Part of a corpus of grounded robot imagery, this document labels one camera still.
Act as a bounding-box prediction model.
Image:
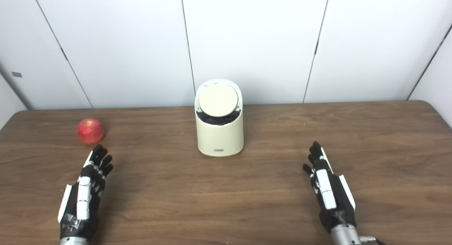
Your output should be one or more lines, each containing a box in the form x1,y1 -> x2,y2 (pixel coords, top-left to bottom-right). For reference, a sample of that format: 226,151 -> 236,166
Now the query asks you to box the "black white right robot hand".
303,141 -> 356,235

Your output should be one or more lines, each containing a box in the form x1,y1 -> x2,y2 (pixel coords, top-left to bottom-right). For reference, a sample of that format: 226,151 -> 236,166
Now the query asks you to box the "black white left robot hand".
58,144 -> 114,241

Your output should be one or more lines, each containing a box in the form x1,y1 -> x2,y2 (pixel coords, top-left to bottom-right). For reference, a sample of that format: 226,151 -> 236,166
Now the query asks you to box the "red apple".
77,118 -> 105,145

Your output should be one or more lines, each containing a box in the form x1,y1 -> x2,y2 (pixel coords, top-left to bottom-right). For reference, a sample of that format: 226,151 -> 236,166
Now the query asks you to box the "cream round bin lid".
198,83 -> 239,118

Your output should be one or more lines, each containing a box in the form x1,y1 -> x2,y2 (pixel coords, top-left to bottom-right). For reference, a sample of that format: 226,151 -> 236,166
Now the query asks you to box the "cream-colored bin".
195,79 -> 244,157

